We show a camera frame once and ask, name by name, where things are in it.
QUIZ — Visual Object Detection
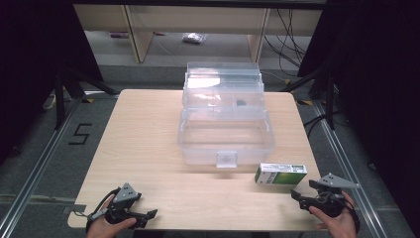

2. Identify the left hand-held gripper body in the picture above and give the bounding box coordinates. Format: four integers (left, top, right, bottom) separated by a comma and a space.
104, 182, 143, 226

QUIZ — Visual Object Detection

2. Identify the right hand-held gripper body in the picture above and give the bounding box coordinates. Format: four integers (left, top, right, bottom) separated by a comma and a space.
308, 173, 362, 218

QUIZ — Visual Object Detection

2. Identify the green and white carton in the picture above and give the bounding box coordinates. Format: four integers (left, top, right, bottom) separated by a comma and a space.
254, 163, 308, 186

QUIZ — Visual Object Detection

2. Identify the clear plastic storage box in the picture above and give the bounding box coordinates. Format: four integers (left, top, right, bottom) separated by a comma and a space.
177, 61, 276, 170

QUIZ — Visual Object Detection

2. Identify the person's right hand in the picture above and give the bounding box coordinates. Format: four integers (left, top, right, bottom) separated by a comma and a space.
308, 190, 360, 238

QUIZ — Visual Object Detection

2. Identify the person's left hand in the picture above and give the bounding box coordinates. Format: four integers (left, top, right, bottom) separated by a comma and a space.
85, 197, 139, 238

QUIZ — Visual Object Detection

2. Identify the black metal stand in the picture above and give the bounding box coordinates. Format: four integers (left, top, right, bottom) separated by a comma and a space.
279, 66, 339, 131
53, 66, 121, 131

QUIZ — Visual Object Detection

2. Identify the dark curtain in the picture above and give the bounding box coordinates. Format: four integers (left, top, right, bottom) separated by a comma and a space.
0, 0, 104, 167
297, 0, 420, 238

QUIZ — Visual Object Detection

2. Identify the beige wooden desk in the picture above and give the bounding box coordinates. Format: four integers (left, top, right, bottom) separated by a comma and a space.
72, 3, 323, 63

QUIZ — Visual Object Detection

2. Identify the crumpled clear plastic bag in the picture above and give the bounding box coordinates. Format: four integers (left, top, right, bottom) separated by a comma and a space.
181, 32, 208, 45

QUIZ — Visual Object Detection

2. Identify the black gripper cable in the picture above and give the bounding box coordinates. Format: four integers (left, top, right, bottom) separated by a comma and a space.
342, 197, 362, 234
85, 187, 122, 232

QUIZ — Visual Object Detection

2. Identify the metal floor rail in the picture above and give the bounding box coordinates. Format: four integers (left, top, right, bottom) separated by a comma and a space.
312, 99, 388, 238
0, 98, 84, 238

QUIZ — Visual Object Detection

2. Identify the black floor cable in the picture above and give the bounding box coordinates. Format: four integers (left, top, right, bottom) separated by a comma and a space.
302, 113, 332, 139

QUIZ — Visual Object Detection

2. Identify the bundle of black cables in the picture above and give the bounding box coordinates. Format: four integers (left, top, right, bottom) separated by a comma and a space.
262, 8, 309, 69

